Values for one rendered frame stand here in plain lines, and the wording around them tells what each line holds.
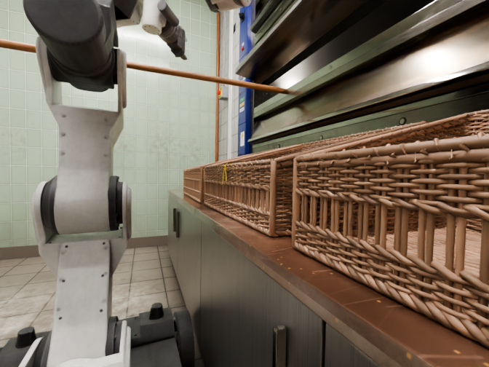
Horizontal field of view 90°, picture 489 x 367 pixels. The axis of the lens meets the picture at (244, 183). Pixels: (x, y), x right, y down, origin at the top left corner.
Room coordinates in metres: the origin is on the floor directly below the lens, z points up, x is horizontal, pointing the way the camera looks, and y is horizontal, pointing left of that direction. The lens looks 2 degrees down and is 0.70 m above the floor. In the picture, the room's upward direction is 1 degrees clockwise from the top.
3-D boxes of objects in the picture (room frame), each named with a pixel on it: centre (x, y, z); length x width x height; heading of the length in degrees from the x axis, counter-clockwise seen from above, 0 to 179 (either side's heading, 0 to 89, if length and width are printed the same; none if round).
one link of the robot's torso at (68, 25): (0.55, 0.36, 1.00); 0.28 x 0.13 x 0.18; 24
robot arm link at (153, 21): (0.90, 0.32, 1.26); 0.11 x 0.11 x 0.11; 78
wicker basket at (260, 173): (0.81, -0.16, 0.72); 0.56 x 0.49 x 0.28; 23
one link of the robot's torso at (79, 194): (0.61, 0.40, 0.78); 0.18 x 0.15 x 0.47; 114
